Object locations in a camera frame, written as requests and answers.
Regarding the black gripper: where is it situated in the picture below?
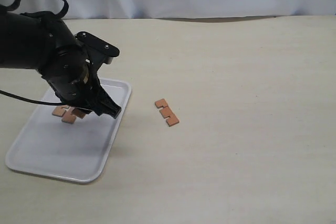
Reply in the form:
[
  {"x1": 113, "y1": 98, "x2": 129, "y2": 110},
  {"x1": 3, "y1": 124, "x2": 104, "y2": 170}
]
[{"x1": 39, "y1": 58, "x2": 121, "y2": 119}]

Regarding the orange notched block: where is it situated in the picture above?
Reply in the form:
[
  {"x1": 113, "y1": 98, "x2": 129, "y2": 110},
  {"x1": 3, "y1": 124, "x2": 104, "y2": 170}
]
[
  {"x1": 71, "y1": 108, "x2": 87, "y2": 119},
  {"x1": 154, "y1": 99, "x2": 180, "y2": 127},
  {"x1": 61, "y1": 108, "x2": 77, "y2": 124},
  {"x1": 52, "y1": 105, "x2": 69, "y2": 117}
]

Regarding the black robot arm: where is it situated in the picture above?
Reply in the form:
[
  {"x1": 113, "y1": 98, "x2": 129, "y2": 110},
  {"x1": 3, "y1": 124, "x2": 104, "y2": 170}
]
[{"x1": 1, "y1": 6, "x2": 121, "y2": 119}]

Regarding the white plastic tray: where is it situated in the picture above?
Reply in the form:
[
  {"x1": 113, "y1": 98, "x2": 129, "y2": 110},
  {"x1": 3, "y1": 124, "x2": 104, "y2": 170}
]
[{"x1": 4, "y1": 77, "x2": 132, "y2": 184}]

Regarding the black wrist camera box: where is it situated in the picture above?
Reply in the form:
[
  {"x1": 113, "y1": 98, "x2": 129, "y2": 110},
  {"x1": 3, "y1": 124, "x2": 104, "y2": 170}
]
[{"x1": 75, "y1": 31, "x2": 120, "y2": 65}]

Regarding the black cable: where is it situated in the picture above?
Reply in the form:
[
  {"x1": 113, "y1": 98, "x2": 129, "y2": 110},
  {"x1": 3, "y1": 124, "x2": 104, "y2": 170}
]
[{"x1": 0, "y1": 0, "x2": 92, "y2": 112}]

